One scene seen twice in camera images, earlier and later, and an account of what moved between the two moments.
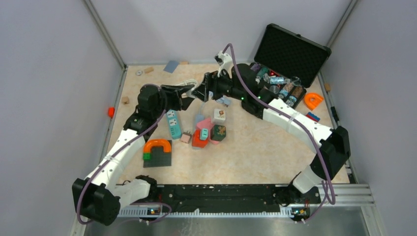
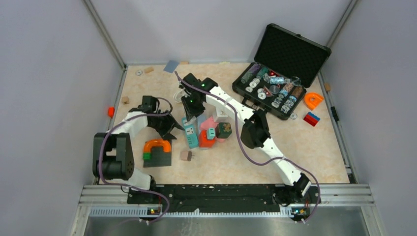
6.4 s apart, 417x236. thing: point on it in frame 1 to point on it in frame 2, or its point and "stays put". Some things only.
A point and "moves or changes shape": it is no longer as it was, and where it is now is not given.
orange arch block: (149, 144) stays put
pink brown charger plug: (185, 137) to (187, 156)
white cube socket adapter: (219, 116) stays put
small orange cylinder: (111, 111) stays put
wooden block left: (125, 100) stays put
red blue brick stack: (313, 117) stays put
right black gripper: (210, 83) to (191, 112)
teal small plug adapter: (204, 133) to (211, 133)
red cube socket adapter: (196, 142) to (203, 142)
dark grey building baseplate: (159, 158) stays put
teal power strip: (174, 124) moves or changes shape
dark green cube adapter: (218, 132) moves or changes shape
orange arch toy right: (312, 101) stays put
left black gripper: (175, 93) to (170, 123)
